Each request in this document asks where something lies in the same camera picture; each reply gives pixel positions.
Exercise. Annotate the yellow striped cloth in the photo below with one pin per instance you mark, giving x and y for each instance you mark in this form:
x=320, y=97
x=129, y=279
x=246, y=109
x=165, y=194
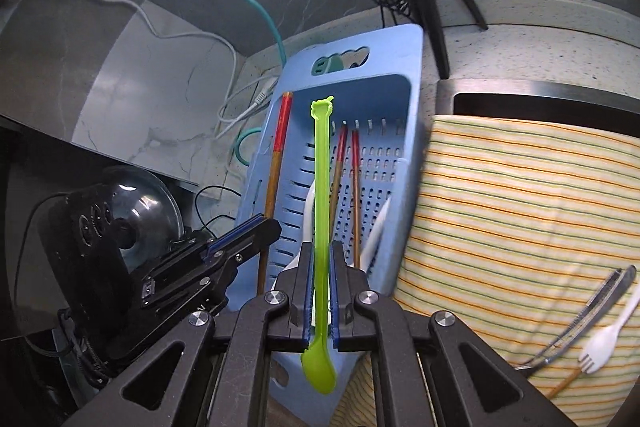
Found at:
x=500, y=217

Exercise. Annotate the red-tipped wooden chopstick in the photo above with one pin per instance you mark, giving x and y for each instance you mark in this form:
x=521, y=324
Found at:
x=355, y=187
x=339, y=157
x=280, y=132

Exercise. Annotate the white spoon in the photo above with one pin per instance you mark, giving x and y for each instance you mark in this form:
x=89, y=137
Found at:
x=306, y=207

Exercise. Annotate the green plastic spoon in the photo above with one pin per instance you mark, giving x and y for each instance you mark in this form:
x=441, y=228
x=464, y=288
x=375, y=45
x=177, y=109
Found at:
x=321, y=207

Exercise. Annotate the blue plastic drain basket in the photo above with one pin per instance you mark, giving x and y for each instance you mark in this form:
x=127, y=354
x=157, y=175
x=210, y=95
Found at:
x=395, y=72

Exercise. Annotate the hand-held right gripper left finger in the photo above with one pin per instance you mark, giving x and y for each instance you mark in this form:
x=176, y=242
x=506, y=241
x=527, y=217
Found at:
x=301, y=302

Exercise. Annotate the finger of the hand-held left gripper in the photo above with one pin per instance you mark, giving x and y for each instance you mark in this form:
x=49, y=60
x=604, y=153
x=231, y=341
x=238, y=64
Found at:
x=250, y=234

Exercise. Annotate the white plastic fork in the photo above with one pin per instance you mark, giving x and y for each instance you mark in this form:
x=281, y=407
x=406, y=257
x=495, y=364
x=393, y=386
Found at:
x=602, y=342

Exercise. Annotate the plain wooden chopstick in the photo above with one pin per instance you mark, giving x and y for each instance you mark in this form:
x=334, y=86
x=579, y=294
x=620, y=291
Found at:
x=565, y=383

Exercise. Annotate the metal tongs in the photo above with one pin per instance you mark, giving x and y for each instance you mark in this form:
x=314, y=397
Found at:
x=585, y=312

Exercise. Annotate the white plastic utensil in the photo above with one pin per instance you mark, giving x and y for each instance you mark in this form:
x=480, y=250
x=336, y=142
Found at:
x=376, y=232

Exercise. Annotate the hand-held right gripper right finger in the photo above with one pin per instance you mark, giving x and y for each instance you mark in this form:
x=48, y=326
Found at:
x=343, y=302

